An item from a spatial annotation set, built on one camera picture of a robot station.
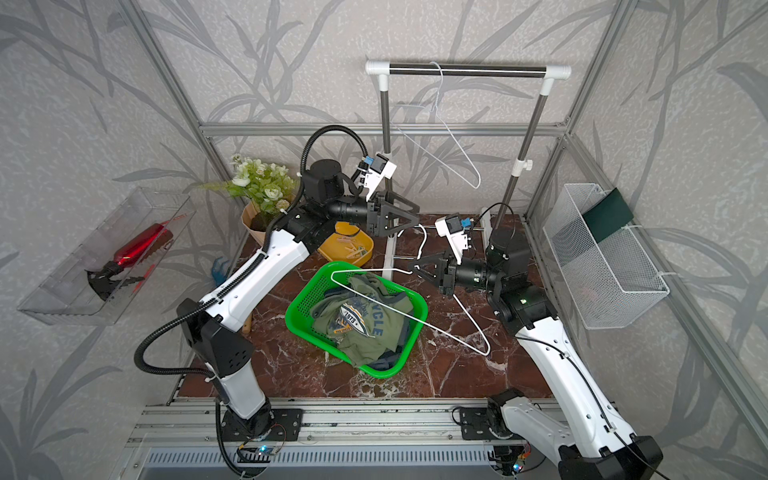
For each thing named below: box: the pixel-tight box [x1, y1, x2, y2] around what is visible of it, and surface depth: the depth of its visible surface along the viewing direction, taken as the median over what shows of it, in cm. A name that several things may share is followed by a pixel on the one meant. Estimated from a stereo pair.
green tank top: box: [309, 273, 414, 367], surface depth 80 cm
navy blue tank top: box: [366, 338, 406, 371], surface depth 80 cm
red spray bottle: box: [84, 223, 174, 301], surface depth 65 cm
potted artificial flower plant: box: [200, 154, 296, 246], surface depth 94 cm
